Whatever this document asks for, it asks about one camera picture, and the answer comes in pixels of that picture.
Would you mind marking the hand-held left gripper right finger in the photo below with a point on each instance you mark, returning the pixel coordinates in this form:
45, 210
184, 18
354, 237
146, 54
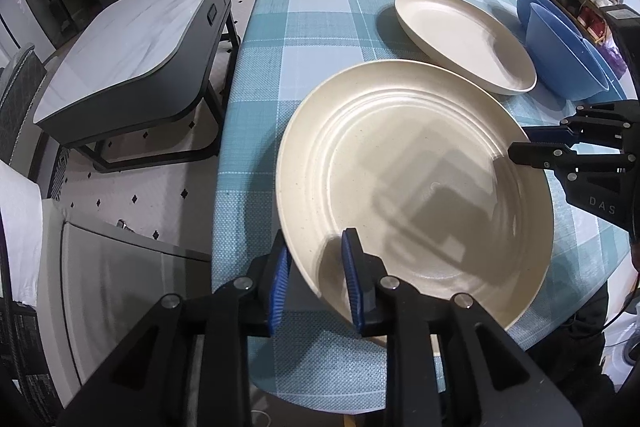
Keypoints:
354, 287

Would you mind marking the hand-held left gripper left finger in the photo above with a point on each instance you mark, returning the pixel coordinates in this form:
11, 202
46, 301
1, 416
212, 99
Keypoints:
280, 287

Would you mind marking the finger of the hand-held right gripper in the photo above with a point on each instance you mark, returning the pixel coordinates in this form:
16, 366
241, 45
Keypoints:
590, 122
550, 155

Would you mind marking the cream round plate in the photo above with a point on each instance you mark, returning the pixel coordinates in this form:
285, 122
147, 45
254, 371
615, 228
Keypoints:
450, 32
400, 157

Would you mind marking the purple plastic bag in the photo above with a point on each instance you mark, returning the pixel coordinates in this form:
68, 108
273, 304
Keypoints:
612, 57

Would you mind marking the grey upholstered seat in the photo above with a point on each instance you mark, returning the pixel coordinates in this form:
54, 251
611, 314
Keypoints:
125, 297

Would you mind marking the teal checked tablecloth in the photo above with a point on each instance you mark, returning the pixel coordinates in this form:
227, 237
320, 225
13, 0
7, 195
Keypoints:
310, 32

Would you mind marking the white cloth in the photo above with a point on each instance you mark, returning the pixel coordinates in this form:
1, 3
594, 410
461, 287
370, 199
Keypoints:
20, 232

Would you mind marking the grey marble coffee table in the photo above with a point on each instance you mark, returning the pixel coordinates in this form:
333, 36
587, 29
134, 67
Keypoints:
125, 47

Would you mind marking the dark quilted chair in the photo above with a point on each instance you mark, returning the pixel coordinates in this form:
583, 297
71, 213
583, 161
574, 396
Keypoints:
20, 102

